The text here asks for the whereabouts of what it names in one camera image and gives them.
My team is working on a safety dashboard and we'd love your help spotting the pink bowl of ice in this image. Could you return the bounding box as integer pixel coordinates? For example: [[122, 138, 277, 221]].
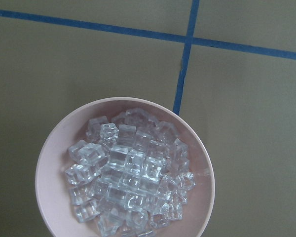
[[35, 97, 215, 237]]

